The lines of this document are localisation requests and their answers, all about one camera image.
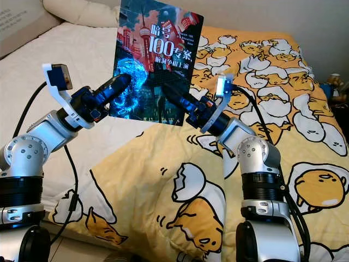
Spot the yellow cartoon egg blanket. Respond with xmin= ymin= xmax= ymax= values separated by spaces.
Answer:
xmin=53 ymin=25 xmax=349 ymax=262

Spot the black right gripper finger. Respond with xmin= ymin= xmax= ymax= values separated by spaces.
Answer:
xmin=161 ymin=81 xmax=197 ymax=113

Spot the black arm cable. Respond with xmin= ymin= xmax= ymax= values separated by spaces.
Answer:
xmin=11 ymin=81 xmax=80 ymax=245
xmin=229 ymin=82 xmax=312 ymax=262

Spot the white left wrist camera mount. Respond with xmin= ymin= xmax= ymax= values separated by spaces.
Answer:
xmin=41 ymin=63 xmax=94 ymax=130

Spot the small brown toy figure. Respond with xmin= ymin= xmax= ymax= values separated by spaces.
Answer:
xmin=328 ymin=74 xmax=343 ymax=89

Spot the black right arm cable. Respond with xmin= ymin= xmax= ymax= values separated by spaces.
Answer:
xmin=229 ymin=82 xmax=312 ymax=262

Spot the dark city cover book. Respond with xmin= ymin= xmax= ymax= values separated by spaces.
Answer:
xmin=108 ymin=0 xmax=204 ymax=128

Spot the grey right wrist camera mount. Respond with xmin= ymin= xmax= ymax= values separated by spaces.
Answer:
xmin=203 ymin=73 xmax=233 ymax=134

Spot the cream bolster pillow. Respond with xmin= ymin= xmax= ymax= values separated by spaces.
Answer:
xmin=42 ymin=0 xmax=124 ymax=29

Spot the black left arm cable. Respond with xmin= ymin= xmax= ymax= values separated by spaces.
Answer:
xmin=11 ymin=81 xmax=80 ymax=245

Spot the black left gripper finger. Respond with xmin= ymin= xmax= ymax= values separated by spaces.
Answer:
xmin=95 ymin=73 xmax=133 ymax=105

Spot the printed grey headboard cushion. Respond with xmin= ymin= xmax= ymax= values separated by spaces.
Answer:
xmin=0 ymin=0 xmax=63 ymax=58

